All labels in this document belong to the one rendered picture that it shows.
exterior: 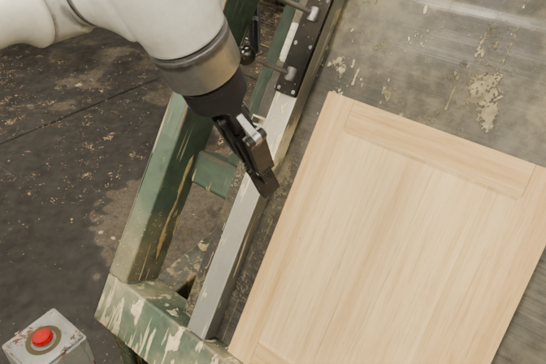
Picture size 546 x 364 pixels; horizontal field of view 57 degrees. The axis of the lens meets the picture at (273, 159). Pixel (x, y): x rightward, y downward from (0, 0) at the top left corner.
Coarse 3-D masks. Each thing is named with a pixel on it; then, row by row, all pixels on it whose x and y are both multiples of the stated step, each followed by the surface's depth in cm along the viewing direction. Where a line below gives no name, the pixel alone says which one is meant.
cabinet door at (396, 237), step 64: (320, 128) 97; (384, 128) 91; (320, 192) 96; (384, 192) 90; (448, 192) 85; (512, 192) 80; (320, 256) 95; (384, 256) 89; (448, 256) 84; (512, 256) 79; (256, 320) 101; (320, 320) 94; (384, 320) 88; (448, 320) 83
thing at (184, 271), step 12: (204, 240) 143; (192, 252) 139; (204, 252) 139; (180, 264) 136; (192, 264) 136; (168, 276) 132; (180, 276) 132; (192, 276) 132; (180, 288) 130; (120, 348) 129; (132, 360) 129; (144, 360) 142
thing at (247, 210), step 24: (336, 0) 96; (312, 72) 99; (288, 96) 99; (288, 120) 99; (288, 144) 102; (240, 192) 103; (240, 216) 102; (240, 240) 102; (216, 264) 104; (240, 264) 105; (216, 288) 104; (216, 312) 104
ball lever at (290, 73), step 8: (240, 48) 91; (248, 48) 91; (240, 56) 91; (248, 56) 91; (248, 64) 92; (264, 64) 94; (272, 64) 95; (280, 72) 97; (288, 72) 97; (296, 72) 97
